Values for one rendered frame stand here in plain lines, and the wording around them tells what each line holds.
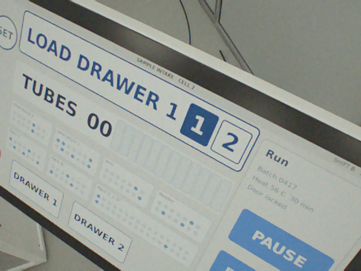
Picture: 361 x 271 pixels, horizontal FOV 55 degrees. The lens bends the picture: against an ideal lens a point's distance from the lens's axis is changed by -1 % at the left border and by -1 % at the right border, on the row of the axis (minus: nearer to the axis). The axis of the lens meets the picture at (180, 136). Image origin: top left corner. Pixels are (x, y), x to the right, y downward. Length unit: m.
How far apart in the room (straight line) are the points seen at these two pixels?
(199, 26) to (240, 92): 1.73
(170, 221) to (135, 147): 0.09
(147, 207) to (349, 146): 0.23
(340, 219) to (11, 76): 0.41
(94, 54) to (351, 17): 0.90
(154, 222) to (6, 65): 0.27
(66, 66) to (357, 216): 0.34
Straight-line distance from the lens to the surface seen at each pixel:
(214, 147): 0.35
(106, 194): 0.44
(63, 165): 0.47
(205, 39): 2.00
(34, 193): 0.53
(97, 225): 0.48
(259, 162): 0.35
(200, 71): 0.34
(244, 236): 0.39
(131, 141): 0.39
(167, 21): 2.08
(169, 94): 0.36
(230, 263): 0.41
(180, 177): 0.38
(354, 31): 1.18
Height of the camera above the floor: 1.46
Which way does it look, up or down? 63 degrees down
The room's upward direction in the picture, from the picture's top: 1 degrees counter-clockwise
